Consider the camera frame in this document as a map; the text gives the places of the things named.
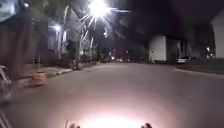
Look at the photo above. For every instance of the grey asphalt road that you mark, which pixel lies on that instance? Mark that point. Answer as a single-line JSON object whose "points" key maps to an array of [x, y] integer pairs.
{"points": [[133, 90]]}

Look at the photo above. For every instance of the tree trunk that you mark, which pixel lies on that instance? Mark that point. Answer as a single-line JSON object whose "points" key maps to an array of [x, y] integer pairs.
{"points": [[72, 46]]}

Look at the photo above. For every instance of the white building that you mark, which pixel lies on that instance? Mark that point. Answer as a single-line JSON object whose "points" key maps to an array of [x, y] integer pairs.
{"points": [[158, 48]]}

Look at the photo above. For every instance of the street lamp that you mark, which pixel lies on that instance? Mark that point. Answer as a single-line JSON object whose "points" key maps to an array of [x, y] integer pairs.
{"points": [[98, 8]]}

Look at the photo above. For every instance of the building with lit front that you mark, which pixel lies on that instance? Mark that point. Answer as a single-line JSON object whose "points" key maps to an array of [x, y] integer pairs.
{"points": [[55, 40]]}

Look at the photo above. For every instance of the grey pavement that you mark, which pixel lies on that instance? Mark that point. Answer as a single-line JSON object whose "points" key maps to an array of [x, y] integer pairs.
{"points": [[50, 71]]}

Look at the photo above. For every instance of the robot's own part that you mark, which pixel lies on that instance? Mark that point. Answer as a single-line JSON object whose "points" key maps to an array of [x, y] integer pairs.
{"points": [[146, 125], [74, 126]]}

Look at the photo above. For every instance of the raised pavement with kerb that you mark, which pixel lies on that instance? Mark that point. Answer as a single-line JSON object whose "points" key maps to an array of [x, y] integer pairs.
{"points": [[203, 66]]}

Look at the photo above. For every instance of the bicycle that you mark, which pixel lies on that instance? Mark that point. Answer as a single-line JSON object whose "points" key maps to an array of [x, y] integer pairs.
{"points": [[4, 87]]}

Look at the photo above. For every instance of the dark wall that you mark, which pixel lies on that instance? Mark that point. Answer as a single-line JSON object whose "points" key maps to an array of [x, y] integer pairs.
{"points": [[13, 43]]}

